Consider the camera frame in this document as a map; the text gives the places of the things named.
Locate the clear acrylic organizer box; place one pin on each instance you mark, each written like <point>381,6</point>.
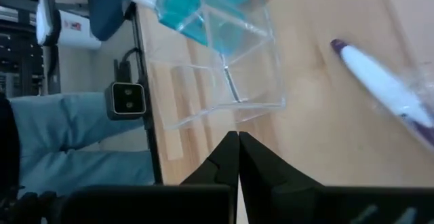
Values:
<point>251,81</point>

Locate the black aluminium table frame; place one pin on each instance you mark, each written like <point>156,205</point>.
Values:
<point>149,132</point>

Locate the person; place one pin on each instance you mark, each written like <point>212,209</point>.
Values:
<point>68,132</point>

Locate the blue chair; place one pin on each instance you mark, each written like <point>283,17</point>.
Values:
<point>106,6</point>

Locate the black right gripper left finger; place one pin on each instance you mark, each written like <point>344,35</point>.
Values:
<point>223,163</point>

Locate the dark shelf rack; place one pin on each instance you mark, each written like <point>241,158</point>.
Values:
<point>17,64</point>

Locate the white paper roll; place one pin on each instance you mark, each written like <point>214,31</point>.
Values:
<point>78,30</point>

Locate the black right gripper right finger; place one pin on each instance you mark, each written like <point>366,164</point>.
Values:
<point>261,169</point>

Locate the black table-level camera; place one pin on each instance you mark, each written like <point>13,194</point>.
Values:
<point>128,100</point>

